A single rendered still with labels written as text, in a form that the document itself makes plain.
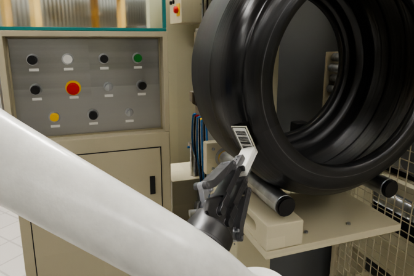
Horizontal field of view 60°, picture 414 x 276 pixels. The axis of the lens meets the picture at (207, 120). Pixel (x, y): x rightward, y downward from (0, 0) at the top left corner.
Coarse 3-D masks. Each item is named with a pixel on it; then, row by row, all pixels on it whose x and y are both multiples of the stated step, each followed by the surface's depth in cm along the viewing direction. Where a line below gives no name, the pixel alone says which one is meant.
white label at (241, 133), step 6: (234, 126) 69; (240, 126) 67; (234, 132) 70; (240, 132) 68; (246, 132) 67; (240, 138) 69; (246, 138) 68; (240, 144) 71; (246, 144) 69; (252, 144) 68
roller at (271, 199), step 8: (224, 152) 104; (224, 160) 101; (248, 176) 88; (256, 176) 86; (248, 184) 87; (256, 184) 83; (264, 184) 81; (256, 192) 83; (264, 192) 79; (272, 192) 78; (280, 192) 77; (264, 200) 79; (272, 200) 76; (280, 200) 74; (288, 200) 74; (272, 208) 76; (280, 208) 74; (288, 208) 75
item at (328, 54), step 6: (330, 54) 128; (336, 54) 126; (330, 60) 129; (336, 60) 126; (330, 66) 127; (336, 66) 124; (330, 72) 130; (336, 72) 126; (324, 78) 130; (330, 78) 129; (324, 84) 130; (330, 84) 129; (324, 90) 131; (330, 90) 128; (324, 96) 131; (324, 102) 131
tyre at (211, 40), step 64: (256, 0) 65; (320, 0) 96; (384, 0) 89; (192, 64) 83; (256, 64) 65; (384, 64) 98; (256, 128) 68; (320, 128) 105; (384, 128) 93; (320, 192) 79
